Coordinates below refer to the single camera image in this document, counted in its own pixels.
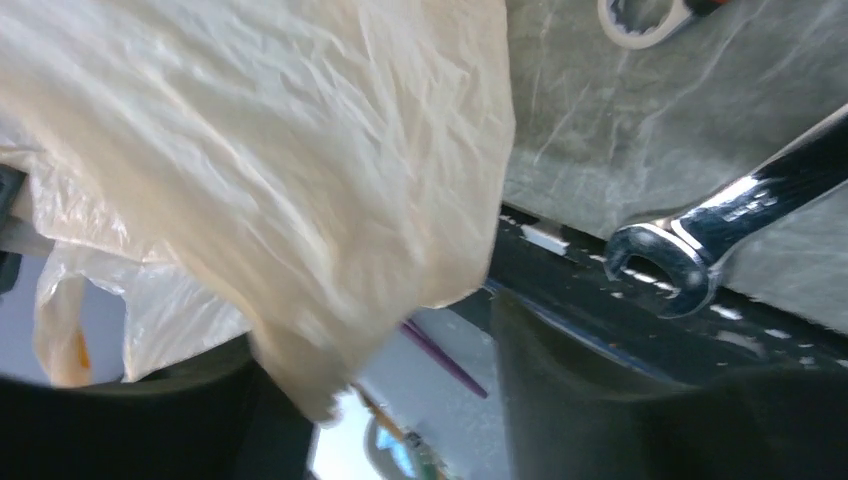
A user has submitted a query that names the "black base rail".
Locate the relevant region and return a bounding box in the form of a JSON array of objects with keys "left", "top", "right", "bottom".
[{"left": 451, "top": 206, "right": 847, "bottom": 384}]

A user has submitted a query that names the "silver combination wrench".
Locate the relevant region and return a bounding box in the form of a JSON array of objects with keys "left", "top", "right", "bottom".
[{"left": 604, "top": 106, "right": 847, "bottom": 318}]

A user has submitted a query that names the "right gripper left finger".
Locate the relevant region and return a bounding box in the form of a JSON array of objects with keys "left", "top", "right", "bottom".
[{"left": 1, "top": 336, "right": 314, "bottom": 479}]

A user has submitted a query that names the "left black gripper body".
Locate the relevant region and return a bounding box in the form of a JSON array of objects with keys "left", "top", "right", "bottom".
[{"left": 1, "top": 165, "right": 26, "bottom": 295}]

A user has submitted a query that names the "translucent orange plastic bag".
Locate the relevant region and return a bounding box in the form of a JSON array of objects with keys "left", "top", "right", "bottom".
[{"left": 1, "top": 1, "right": 515, "bottom": 421}]

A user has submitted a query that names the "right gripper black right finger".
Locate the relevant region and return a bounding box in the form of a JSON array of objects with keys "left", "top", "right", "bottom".
[{"left": 491, "top": 293, "right": 847, "bottom": 479}]

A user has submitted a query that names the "red-handled adjustable wrench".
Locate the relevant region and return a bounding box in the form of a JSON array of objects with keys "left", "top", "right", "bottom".
[{"left": 596, "top": 0, "right": 727, "bottom": 50}]

